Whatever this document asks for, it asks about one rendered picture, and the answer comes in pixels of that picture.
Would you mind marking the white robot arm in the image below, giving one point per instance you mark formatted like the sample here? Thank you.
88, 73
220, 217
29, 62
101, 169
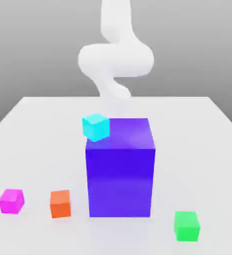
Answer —
116, 59

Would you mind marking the small cyan cube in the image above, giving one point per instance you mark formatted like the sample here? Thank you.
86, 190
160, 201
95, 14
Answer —
96, 127

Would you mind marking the small green cube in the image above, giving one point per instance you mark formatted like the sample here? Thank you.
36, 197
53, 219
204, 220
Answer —
186, 227

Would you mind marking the small orange cube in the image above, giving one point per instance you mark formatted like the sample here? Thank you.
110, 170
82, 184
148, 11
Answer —
60, 204

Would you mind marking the small magenta cube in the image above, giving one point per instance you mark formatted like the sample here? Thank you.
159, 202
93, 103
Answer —
11, 202

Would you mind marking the large purple box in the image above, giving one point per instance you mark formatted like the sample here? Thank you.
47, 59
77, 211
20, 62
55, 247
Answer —
120, 179

